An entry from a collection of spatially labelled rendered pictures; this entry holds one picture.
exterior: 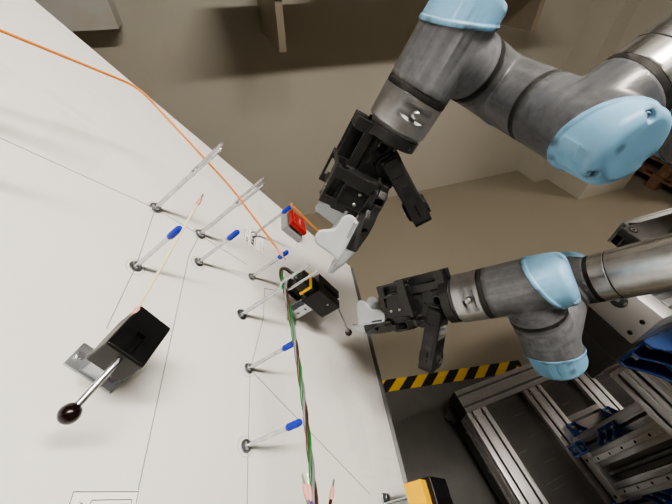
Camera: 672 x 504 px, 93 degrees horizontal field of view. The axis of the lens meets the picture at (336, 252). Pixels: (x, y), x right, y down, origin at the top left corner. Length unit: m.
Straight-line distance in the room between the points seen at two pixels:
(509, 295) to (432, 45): 0.31
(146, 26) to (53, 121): 1.56
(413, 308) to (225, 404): 0.31
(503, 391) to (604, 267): 1.11
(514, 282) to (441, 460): 1.29
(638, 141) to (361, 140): 0.25
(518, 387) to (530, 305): 1.20
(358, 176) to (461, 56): 0.16
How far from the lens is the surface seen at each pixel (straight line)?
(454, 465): 1.70
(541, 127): 0.39
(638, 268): 0.60
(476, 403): 1.58
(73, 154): 0.52
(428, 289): 0.53
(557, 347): 0.54
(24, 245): 0.41
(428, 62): 0.39
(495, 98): 0.43
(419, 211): 0.45
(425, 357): 0.57
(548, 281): 0.48
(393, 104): 0.39
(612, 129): 0.35
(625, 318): 0.85
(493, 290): 0.49
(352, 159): 0.41
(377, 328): 0.57
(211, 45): 2.07
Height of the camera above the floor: 1.59
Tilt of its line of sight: 44 degrees down
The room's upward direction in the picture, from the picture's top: straight up
